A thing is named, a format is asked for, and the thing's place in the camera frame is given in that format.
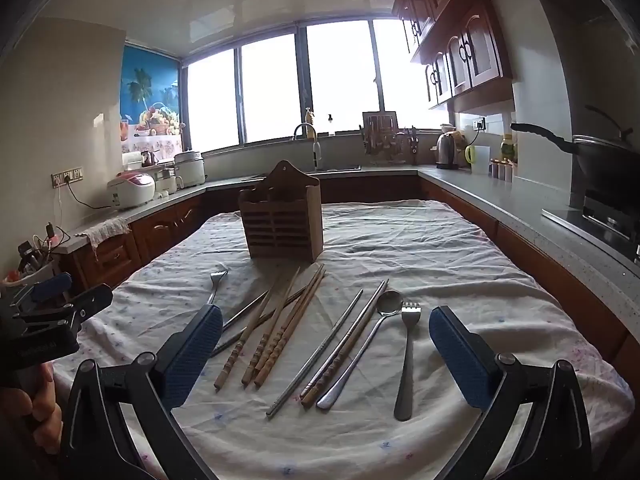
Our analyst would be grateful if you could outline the gas stove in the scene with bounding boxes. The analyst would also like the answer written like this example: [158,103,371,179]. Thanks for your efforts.
[542,190,640,266]

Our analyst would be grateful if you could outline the kitchen faucet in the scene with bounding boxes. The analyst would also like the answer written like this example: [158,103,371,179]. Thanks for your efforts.
[292,123,323,171]

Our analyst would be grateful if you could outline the wooden wall cabinets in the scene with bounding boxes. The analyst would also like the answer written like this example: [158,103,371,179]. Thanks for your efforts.
[391,0,516,111]

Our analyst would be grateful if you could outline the wooden utensil holder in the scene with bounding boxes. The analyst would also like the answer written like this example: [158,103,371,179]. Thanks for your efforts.
[238,160,323,264]

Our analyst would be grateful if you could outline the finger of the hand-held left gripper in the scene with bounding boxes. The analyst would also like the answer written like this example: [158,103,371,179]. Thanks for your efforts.
[64,284,114,334]
[27,272,74,307]

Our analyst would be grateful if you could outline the steel fork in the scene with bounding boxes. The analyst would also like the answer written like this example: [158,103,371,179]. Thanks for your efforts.
[393,301,422,422]
[206,270,230,306]

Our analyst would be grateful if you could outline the pink white rice cooker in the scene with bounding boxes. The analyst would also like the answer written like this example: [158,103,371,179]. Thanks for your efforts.
[106,171,157,211]

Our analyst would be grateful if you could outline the wooden base cabinets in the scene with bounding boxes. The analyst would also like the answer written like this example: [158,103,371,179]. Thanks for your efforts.
[70,175,640,381]

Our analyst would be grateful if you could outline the white cup green handle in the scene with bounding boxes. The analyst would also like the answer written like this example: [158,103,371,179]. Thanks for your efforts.
[465,145,490,176]

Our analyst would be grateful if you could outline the black power cable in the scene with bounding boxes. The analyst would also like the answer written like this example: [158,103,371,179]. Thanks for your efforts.
[65,180,112,211]

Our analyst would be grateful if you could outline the range hood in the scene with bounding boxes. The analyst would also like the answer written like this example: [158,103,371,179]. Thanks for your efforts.
[510,0,640,126]

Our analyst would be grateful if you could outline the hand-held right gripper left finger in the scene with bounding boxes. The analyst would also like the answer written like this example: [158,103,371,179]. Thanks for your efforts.
[60,304,224,480]

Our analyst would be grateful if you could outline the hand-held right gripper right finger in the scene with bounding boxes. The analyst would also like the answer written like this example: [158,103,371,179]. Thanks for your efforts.
[428,305,593,480]

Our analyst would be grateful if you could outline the wooden chopstick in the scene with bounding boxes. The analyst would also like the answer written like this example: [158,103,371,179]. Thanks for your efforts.
[301,281,390,408]
[214,274,283,391]
[241,266,302,387]
[253,263,327,388]

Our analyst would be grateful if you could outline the steel electric kettle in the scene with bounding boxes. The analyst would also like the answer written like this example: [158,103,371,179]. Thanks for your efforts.
[435,131,463,170]

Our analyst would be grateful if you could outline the grey kitchen countertop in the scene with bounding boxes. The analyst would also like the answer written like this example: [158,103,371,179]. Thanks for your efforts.
[52,164,640,311]

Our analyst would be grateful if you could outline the person's left hand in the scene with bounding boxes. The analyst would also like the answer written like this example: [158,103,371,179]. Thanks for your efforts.
[0,360,64,457]

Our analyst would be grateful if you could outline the black wok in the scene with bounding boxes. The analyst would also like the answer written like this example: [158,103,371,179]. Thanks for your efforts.
[510,105,640,196]

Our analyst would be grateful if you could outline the kitchen window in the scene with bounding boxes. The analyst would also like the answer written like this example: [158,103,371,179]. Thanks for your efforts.
[180,19,451,153]

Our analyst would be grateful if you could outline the cluttered white container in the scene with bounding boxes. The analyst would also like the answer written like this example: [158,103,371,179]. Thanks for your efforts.
[15,222,71,281]

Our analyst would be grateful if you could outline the wall outlet strip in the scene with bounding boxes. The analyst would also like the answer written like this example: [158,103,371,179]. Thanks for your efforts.
[51,167,83,188]

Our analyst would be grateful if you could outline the tropical fruit printed blind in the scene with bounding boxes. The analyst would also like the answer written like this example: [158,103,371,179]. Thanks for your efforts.
[119,44,182,153]

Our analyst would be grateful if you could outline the steel spoon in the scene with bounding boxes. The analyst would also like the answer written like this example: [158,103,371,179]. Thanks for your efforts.
[316,290,404,410]

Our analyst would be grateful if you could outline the floral white tablecloth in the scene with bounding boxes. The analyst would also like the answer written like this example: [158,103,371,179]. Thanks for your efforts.
[50,199,636,480]

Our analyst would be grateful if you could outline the floral dish cloth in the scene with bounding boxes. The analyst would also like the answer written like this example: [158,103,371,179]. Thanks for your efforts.
[82,217,132,261]

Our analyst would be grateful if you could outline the knife rack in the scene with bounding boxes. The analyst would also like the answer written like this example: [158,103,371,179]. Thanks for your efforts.
[361,110,401,158]

